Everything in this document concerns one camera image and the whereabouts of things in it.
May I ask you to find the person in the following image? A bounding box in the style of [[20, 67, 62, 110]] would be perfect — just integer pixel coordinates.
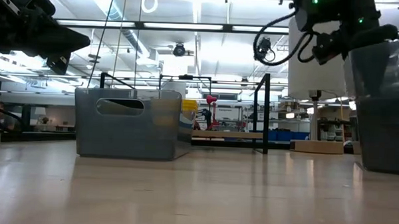
[[0, 101, 21, 132]]

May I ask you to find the black frame wooden shelf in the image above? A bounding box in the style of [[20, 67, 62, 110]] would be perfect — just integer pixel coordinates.
[[96, 67, 272, 154]]

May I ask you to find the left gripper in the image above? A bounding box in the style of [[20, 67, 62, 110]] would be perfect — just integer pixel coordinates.
[[7, 0, 92, 76]]

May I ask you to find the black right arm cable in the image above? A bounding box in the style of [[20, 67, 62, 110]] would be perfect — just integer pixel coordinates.
[[252, 9, 315, 68]]

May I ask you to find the white hanging ring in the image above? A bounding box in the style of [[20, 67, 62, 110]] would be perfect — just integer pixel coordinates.
[[140, 0, 159, 15]]

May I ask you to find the black round hanging spotlight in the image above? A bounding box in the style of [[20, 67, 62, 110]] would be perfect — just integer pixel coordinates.
[[172, 42, 195, 58]]

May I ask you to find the black aluminium rig frame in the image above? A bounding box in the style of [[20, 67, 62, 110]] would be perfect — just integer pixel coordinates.
[[0, 128, 293, 153]]

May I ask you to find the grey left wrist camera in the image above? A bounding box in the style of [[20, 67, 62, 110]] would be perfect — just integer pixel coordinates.
[[0, 0, 22, 16]]

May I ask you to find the long black hanging cable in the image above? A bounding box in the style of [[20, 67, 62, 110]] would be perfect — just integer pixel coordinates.
[[86, 0, 118, 90]]

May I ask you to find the blue storage bin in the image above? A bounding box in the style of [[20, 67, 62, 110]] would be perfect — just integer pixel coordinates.
[[268, 128, 310, 143]]

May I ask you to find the small white table lamp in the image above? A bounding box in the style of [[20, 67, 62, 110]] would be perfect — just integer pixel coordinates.
[[33, 106, 47, 124]]

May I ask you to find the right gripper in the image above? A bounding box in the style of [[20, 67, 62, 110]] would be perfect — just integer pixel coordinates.
[[336, 23, 399, 63]]

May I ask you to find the black overhead crossbar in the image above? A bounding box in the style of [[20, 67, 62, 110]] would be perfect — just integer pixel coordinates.
[[54, 17, 290, 36]]

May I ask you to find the storage rack with bins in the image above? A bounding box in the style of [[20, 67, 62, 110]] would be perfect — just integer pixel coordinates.
[[317, 106, 357, 152]]

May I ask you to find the red desk lamp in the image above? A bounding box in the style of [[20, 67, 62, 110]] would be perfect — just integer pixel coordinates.
[[203, 94, 221, 131]]

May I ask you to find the white shade table lamp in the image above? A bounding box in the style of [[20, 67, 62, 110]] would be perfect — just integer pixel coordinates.
[[284, 15, 350, 156]]

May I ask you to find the black hanging camera with cable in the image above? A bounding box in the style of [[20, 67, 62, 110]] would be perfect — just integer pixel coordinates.
[[253, 36, 277, 63]]

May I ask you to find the thin yellowish hanging rope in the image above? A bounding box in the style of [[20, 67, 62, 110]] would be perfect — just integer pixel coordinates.
[[111, 0, 128, 79]]

